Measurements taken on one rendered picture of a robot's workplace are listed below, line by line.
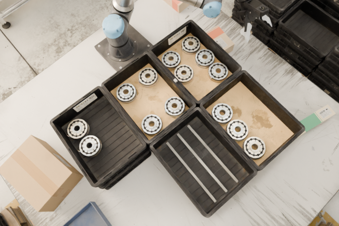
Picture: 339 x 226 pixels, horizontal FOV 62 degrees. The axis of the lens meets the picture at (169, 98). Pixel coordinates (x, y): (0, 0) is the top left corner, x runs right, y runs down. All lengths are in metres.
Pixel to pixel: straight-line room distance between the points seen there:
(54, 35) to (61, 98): 1.26
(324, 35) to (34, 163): 2.07
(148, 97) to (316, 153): 0.91
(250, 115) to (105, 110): 0.74
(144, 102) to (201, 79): 0.33
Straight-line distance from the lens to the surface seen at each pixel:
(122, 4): 1.57
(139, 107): 1.46
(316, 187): 1.62
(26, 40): 3.02
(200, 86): 1.48
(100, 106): 1.51
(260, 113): 1.47
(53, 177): 1.47
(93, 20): 2.89
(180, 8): 1.86
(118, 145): 1.42
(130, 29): 1.81
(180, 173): 1.37
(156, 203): 1.49
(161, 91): 1.48
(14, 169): 1.57
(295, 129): 1.46
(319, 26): 2.42
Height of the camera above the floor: 2.18
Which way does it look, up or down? 68 degrees down
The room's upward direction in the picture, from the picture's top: 9 degrees counter-clockwise
